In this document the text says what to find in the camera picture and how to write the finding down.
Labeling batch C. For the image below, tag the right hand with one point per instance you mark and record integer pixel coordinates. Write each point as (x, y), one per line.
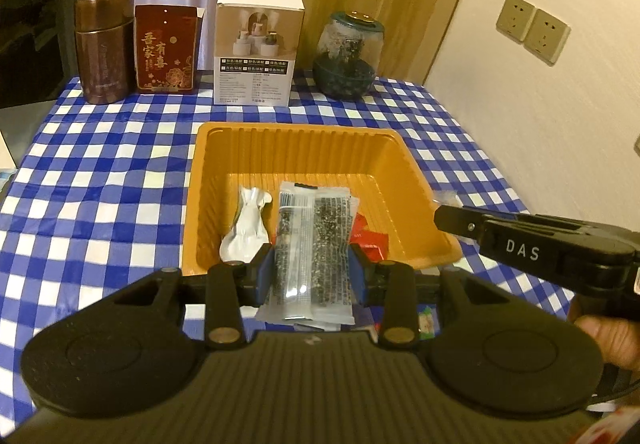
(618, 339)

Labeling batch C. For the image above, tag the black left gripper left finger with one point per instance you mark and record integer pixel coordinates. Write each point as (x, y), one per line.
(229, 287)

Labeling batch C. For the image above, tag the brown cylindrical tin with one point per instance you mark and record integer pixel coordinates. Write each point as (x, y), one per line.
(104, 38)

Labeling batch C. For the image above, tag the blue white checkered tablecloth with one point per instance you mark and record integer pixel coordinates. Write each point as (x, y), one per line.
(100, 195)

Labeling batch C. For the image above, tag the white product box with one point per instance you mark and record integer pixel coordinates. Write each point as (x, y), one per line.
(255, 51)

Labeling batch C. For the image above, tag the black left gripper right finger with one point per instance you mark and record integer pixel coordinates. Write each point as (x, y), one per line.
(390, 285)

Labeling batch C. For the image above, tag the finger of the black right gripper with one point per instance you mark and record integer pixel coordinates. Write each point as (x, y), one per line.
(511, 230)
(465, 222)

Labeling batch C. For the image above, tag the red pastry packet front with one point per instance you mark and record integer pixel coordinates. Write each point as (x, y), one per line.
(373, 244)

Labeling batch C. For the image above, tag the white foil snack pouch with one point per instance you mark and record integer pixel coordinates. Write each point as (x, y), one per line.
(248, 232)

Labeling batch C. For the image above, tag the wall socket pair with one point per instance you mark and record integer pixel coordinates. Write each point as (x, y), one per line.
(536, 30)

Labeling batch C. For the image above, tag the red gift box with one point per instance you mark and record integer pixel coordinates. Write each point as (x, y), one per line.
(167, 39)

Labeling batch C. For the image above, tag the glass dome jar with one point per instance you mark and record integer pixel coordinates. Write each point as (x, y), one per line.
(348, 53)

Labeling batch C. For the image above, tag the clear seaweed snack packet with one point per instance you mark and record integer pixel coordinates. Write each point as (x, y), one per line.
(310, 284)

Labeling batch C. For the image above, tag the orange plastic tray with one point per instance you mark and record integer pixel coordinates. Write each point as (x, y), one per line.
(375, 165)

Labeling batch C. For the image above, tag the green candy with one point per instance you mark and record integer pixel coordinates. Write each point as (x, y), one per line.
(426, 324)

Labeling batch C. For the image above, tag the black monitor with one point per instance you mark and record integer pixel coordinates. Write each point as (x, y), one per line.
(38, 53)

